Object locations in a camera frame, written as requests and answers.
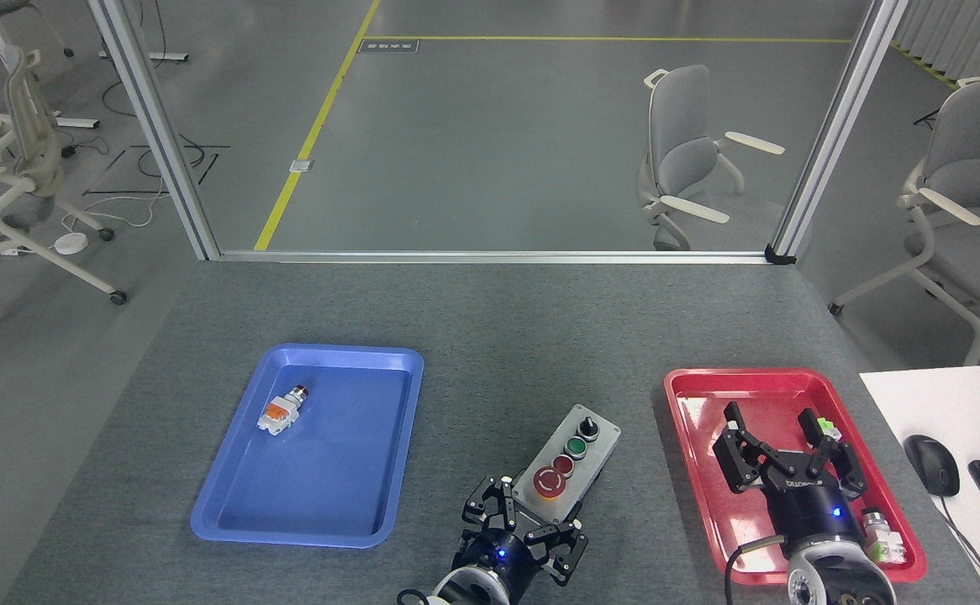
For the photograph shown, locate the blue plastic tray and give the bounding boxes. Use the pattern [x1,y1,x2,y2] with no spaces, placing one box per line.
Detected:
[190,343,424,550]

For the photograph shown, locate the white pleated curtain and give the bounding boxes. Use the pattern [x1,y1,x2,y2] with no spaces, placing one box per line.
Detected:
[892,0,980,82]

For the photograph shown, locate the silver aluminium post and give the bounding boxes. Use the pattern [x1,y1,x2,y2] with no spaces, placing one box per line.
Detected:
[769,0,911,260]
[87,0,222,261]

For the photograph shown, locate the red push button switch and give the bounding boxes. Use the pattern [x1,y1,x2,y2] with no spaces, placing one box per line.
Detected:
[256,385,310,436]

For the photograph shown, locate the white desk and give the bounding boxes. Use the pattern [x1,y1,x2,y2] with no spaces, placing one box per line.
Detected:
[858,363,980,605]

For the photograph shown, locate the silver aluminium crossbar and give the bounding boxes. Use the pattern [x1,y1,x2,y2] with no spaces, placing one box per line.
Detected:
[214,250,772,265]

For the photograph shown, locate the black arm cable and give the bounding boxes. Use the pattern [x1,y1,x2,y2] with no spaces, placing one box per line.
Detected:
[725,539,787,605]

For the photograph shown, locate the grey office chair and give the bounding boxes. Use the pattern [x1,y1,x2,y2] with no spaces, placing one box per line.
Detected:
[828,77,980,367]
[637,65,786,252]

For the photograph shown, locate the red plastic tray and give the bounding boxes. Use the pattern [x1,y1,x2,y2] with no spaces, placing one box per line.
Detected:
[663,367,928,586]

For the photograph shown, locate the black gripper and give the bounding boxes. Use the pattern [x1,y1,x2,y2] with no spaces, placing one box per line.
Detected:
[453,476,589,602]
[712,402,869,557]

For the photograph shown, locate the grey control box with buttons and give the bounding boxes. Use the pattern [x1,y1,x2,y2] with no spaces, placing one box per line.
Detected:
[510,403,622,529]

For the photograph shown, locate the white mesh office chair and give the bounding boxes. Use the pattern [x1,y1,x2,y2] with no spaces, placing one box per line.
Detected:
[0,46,129,349]

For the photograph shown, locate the black computer mouse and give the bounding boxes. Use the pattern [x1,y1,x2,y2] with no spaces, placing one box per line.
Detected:
[904,434,961,497]

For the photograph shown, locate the silver-capped green switch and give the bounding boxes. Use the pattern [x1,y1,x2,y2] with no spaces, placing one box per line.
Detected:
[860,510,909,566]

